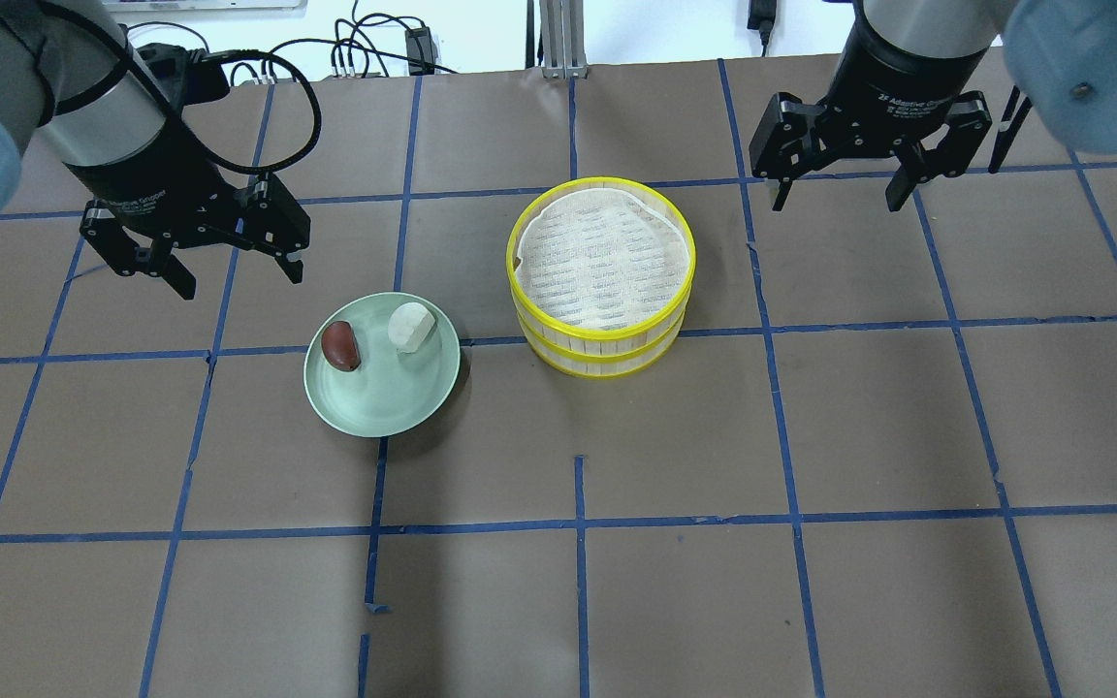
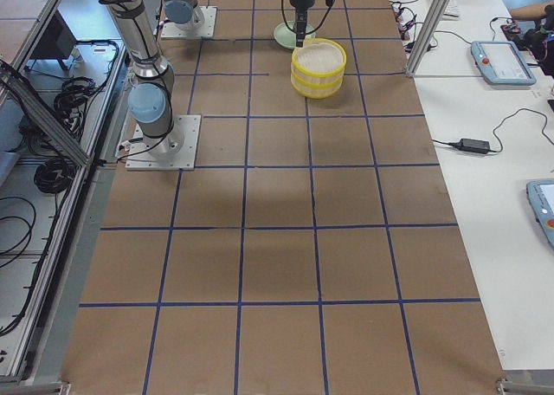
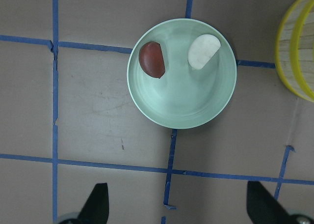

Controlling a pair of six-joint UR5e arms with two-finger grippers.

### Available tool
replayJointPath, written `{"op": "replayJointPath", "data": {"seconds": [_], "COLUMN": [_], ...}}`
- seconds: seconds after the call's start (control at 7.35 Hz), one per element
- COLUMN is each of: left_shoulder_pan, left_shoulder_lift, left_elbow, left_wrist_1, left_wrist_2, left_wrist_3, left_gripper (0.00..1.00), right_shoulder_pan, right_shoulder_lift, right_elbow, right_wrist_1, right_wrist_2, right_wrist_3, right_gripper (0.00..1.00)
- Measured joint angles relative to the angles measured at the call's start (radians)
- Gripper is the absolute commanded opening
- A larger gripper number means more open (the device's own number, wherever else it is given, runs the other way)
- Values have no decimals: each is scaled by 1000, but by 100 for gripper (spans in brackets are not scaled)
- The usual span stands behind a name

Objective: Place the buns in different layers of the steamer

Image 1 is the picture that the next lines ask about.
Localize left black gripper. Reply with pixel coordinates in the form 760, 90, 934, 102
67, 145, 311, 302

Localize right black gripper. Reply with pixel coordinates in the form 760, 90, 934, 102
750, 19, 993, 212

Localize brown bun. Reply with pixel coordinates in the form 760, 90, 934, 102
318, 321, 361, 372

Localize white bun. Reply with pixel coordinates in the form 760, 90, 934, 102
386, 302, 437, 354

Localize yellow steamer layer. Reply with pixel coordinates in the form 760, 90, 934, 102
505, 176, 697, 341
516, 314, 686, 380

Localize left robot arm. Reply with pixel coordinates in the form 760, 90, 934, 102
0, 1, 322, 300

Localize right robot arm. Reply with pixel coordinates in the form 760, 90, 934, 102
750, 1, 1117, 211

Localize white steamer cloth top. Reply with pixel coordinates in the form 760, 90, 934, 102
510, 187, 693, 331

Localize green plate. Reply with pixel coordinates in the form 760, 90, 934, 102
303, 291, 462, 438

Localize black power adapter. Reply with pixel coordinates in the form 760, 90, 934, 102
404, 26, 437, 75

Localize black cables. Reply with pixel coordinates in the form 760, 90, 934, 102
122, 0, 458, 88

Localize aluminium frame post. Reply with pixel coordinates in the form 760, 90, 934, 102
537, 1, 590, 79

